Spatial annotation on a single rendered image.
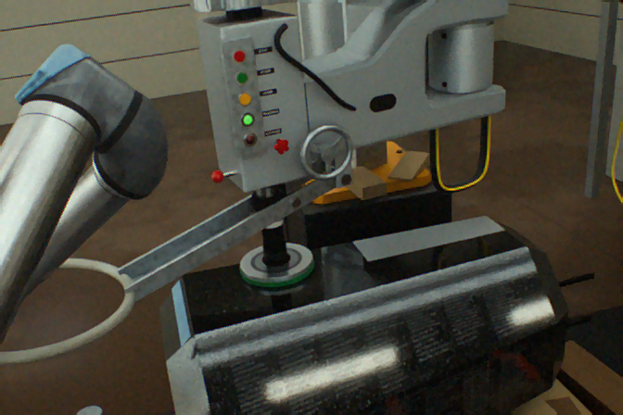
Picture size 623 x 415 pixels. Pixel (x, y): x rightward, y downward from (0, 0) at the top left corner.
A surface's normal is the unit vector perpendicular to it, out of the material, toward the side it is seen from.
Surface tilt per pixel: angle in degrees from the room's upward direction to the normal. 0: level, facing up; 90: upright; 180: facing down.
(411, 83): 90
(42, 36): 90
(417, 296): 45
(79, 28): 90
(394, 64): 90
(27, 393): 0
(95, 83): 61
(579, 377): 0
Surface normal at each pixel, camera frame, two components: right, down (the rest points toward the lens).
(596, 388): -0.09, -0.91
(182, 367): -0.54, -0.14
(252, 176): 0.43, 0.34
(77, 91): 0.55, -0.41
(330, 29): -0.37, 0.42
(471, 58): 0.11, 0.40
